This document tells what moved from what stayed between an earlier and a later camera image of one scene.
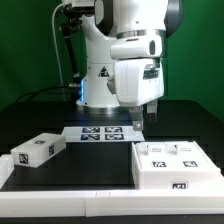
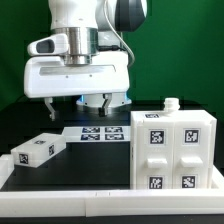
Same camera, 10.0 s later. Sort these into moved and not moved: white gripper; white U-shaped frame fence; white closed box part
Moved: white gripper
Not moved: white U-shaped frame fence; white closed box part
